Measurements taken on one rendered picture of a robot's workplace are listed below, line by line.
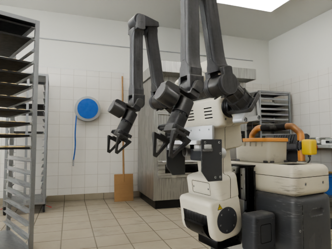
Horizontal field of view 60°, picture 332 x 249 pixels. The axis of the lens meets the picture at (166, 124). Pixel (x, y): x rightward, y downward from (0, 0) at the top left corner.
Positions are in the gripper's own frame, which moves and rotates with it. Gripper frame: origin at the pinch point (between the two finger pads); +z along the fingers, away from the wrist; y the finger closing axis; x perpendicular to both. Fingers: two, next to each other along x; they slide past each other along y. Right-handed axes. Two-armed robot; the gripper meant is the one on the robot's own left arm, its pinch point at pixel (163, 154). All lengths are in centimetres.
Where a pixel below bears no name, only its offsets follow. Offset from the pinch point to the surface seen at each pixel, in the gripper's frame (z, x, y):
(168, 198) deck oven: -9, 178, -268
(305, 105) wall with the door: -245, 340, -224
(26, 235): 66, 6, -157
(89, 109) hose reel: -90, 47, -373
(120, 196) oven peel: 13, 146, -350
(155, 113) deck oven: -106, 110, -271
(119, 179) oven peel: -11, 135, -353
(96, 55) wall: -179, 18, -385
